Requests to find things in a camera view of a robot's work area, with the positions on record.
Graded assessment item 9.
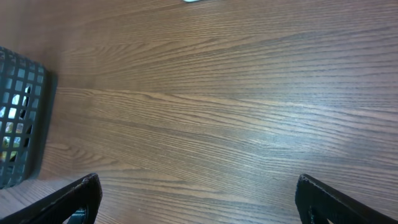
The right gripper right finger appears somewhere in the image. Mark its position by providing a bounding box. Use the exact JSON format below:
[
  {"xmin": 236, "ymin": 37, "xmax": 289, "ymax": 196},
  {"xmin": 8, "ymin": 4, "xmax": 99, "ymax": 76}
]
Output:
[{"xmin": 295, "ymin": 174, "xmax": 397, "ymax": 224}]

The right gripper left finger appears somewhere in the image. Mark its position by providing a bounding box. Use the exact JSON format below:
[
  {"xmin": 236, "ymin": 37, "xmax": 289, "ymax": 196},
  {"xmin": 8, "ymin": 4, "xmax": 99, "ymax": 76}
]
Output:
[{"xmin": 1, "ymin": 173, "xmax": 103, "ymax": 224}]

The grey plastic basket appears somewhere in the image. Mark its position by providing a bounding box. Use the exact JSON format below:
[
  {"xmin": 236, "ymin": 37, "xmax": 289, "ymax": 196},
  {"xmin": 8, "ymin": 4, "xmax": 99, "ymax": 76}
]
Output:
[{"xmin": 1, "ymin": 47, "xmax": 45, "ymax": 189}]

